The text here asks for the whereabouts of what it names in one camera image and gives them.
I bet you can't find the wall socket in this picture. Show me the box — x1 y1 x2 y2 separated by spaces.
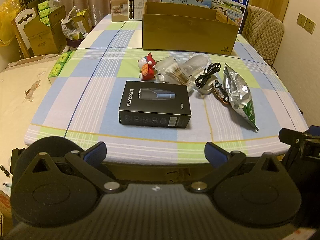
297 13 308 28
305 17 316 34

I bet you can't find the yellow plastic bag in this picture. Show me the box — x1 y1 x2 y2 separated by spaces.
0 0 23 47

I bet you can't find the brown carton with white flap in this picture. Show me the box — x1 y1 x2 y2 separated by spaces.
11 7 67 57

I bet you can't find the silver snack bag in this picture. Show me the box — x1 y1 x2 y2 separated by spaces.
222 63 260 132

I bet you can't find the white product box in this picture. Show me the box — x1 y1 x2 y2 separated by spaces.
110 0 148 23

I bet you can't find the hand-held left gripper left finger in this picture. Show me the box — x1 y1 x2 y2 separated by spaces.
31 141 128 194

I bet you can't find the blue and red cat figurine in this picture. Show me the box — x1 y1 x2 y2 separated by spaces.
137 52 158 82

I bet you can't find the black charging cable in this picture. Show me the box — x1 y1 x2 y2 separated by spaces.
194 63 222 88

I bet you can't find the black power cord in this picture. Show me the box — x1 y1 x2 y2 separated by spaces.
264 58 278 71

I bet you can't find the bag of cotton swabs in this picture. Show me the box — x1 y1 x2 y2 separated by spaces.
160 65 194 91

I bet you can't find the plaid tablecloth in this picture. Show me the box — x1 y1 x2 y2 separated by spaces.
24 14 310 165

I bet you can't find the black shaver box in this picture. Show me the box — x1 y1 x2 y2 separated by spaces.
118 80 192 130

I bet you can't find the chair with quilted cover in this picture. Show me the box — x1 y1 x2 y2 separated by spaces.
241 5 286 67

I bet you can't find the orange toy car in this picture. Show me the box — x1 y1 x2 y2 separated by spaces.
213 81 230 104

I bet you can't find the clear plastic container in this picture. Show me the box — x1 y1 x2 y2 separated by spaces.
180 56 209 77

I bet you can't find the brown cardboard box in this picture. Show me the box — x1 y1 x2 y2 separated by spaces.
142 1 239 56

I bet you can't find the white plug charger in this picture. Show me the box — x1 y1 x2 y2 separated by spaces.
196 79 218 97

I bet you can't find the brown carton of tissue packs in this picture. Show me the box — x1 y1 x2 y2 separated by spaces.
37 1 67 32

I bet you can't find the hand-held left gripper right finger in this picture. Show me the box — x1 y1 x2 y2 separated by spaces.
191 142 286 193

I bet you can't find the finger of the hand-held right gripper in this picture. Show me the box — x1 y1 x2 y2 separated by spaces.
278 127 307 147
308 124 320 138

